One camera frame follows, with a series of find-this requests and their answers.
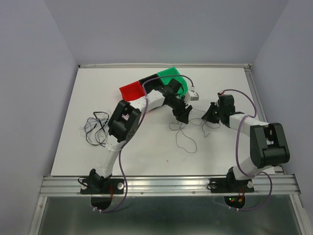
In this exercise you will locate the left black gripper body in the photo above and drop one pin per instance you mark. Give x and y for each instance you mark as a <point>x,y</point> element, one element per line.
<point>178,105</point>

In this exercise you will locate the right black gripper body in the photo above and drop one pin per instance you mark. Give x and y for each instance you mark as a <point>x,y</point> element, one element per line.
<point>213,114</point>

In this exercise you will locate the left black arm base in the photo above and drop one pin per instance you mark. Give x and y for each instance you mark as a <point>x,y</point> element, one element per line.
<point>102,192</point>

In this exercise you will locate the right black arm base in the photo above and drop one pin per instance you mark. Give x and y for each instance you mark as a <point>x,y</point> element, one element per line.
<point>235,190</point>

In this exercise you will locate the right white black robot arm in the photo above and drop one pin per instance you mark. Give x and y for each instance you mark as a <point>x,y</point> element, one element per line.
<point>243,124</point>

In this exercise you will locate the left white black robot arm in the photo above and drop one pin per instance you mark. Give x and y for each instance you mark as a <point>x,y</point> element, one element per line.
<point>127,118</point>

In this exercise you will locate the black plastic bin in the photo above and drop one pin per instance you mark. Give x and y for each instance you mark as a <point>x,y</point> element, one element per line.
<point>152,83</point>

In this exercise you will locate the green plastic bin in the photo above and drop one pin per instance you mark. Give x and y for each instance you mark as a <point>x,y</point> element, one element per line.
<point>173,71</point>

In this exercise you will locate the red plastic bin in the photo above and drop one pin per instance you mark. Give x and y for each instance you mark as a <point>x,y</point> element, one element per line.
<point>132,91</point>

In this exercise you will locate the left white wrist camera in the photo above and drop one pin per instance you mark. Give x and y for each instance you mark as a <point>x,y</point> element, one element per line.
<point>191,96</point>

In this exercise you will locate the right side aluminium rail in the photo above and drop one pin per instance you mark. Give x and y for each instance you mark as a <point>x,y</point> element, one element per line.
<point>264,115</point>

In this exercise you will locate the aluminium rail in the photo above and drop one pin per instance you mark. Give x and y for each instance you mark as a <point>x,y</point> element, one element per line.
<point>264,115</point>
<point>163,65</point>
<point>158,186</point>

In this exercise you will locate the back aluminium rail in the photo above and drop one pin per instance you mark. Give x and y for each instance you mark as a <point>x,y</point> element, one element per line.
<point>163,65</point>

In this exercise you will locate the front aluminium rail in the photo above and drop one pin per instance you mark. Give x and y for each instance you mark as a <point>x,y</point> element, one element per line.
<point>158,186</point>

